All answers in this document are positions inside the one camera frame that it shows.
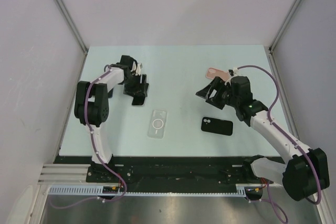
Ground white-edged black smartphone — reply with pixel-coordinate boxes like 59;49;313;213
132;95;146;106

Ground aluminium frame post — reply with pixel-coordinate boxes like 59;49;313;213
39;0;88;55
268;0;318;51

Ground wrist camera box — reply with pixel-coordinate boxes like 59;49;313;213
131;62;142;76
228;67;239;77

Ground white slotted cable duct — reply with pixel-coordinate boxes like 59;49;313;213
48;185;246;197

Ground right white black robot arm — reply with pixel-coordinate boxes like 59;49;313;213
196;76;330;205

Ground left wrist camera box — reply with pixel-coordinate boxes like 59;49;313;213
131;62;142;76

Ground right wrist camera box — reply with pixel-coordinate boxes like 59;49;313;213
228;67;239;77

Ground right aluminium frame post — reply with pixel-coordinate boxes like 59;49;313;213
268;0;318;51

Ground black phone case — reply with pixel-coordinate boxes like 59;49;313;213
201;117;233;136

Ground left aluminium frame post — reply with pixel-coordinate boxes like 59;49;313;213
39;0;88;55

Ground blue-edged black smartphone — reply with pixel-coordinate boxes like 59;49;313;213
108;89;113;98

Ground clear magsafe phone case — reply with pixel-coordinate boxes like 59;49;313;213
148;110;167;139

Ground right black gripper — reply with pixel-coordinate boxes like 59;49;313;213
195;77;239;110

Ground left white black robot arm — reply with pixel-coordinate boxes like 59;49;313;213
74;55;149;182

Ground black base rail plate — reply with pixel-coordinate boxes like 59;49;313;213
54;156;267;195

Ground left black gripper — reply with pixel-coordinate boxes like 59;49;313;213
123;73;147;97

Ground pink phone case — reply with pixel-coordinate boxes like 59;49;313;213
205;68;231;81

